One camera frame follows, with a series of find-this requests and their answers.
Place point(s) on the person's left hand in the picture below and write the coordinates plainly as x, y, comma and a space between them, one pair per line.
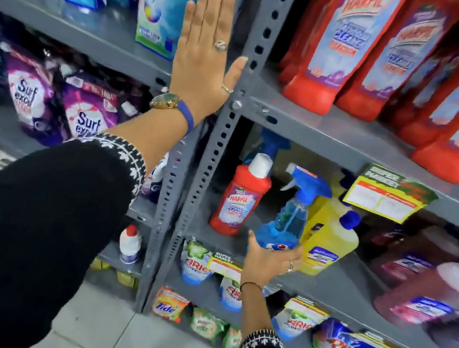
200, 72

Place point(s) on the red Harpic bottle shelf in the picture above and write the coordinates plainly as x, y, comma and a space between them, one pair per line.
238, 206

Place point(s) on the green detergent packet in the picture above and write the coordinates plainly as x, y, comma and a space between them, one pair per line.
232, 341
208, 325

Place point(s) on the person's left forearm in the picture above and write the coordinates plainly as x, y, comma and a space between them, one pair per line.
151, 133

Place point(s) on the blue red detergent packet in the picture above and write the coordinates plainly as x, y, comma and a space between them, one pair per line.
342, 344

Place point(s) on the row of red bottles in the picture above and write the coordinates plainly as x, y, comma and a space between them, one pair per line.
306, 93

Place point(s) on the blue green detergent pack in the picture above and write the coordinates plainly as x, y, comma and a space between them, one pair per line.
161, 13

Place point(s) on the person's right forearm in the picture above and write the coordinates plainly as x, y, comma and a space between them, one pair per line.
254, 312

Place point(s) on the orange detergent packet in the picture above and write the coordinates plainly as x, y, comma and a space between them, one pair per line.
169, 306

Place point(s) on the yellow green price tag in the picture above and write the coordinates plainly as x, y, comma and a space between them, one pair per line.
385, 199
224, 268
306, 310
375, 343

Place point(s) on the row of purple detergent packets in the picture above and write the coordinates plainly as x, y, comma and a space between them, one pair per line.
35, 93

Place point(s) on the small white green pouch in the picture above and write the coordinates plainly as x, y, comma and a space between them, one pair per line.
195, 265
231, 295
294, 326

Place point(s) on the person's right hand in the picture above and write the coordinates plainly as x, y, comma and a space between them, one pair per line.
268, 266

